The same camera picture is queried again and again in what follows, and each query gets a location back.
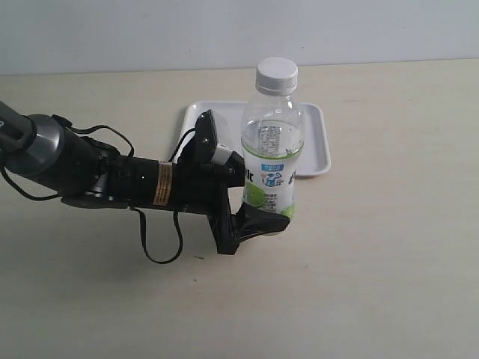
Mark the white bottle cap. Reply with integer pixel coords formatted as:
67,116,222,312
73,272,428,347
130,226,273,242
255,57,299,96

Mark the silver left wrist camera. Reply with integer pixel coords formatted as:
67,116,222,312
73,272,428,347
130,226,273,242
180,109,233,166

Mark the white plastic tray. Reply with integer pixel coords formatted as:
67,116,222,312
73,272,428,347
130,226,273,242
180,100,331,177

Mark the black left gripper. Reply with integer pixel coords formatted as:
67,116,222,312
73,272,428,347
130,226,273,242
130,152,290,256

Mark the clear plastic drink bottle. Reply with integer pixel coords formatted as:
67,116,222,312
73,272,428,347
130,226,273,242
240,88,305,220

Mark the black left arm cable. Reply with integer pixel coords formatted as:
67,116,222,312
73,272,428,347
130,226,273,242
0,125,199,264

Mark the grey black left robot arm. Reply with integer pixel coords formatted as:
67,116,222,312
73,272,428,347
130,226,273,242
1,105,290,255

